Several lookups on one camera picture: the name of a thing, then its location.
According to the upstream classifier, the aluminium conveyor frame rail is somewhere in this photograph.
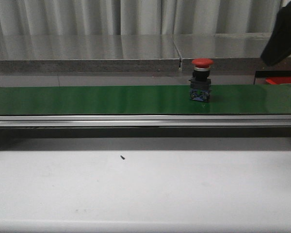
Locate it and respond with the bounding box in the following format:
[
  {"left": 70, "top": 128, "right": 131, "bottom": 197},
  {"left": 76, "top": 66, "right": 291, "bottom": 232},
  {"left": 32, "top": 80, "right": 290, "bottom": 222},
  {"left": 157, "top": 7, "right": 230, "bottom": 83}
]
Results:
[{"left": 0, "top": 114, "right": 291, "bottom": 150}]

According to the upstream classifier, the red plastic tray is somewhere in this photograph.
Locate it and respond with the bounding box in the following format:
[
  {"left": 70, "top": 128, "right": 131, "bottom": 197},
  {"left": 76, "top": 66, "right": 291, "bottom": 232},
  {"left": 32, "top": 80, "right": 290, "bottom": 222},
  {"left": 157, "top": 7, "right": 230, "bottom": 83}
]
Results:
[{"left": 265, "top": 77, "right": 291, "bottom": 85}]

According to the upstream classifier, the grey stone counter slab left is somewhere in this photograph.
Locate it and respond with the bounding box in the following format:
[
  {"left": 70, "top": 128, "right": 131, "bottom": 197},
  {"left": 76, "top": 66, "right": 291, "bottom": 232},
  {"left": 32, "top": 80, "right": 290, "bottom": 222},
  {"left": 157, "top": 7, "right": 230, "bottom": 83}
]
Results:
[{"left": 0, "top": 35, "right": 180, "bottom": 73}]

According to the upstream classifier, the grey stone counter slab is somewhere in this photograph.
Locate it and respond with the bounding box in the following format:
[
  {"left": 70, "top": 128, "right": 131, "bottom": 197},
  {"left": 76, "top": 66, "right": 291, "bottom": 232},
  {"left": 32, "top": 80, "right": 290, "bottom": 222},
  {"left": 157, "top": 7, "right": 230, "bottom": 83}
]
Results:
[
  {"left": 0, "top": 35, "right": 180, "bottom": 73},
  {"left": 172, "top": 32, "right": 291, "bottom": 72}
]

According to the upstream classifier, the green conveyor belt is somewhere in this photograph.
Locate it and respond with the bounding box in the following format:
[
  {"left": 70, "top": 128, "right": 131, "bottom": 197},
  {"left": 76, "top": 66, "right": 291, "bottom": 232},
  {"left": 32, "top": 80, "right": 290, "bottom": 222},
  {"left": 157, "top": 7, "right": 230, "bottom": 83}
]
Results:
[{"left": 0, "top": 84, "right": 291, "bottom": 116}]

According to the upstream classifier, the white pleated curtain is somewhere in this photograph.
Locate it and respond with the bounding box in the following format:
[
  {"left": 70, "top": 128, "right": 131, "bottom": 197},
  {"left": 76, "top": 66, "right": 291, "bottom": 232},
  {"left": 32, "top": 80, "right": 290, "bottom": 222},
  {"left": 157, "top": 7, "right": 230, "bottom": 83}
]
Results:
[{"left": 0, "top": 0, "right": 287, "bottom": 36}]

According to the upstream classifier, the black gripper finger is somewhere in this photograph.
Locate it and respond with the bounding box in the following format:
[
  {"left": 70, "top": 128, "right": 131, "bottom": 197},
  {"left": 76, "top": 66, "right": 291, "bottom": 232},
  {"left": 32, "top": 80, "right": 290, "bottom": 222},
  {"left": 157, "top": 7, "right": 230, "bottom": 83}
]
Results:
[{"left": 260, "top": 1, "right": 291, "bottom": 66}]

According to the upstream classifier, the grey stone counter slab right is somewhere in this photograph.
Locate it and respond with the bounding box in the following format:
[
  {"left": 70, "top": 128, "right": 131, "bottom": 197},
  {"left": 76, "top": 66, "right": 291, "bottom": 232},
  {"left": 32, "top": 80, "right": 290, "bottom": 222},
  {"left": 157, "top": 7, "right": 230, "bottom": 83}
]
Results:
[{"left": 172, "top": 32, "right": 291, "bottom": 72}]

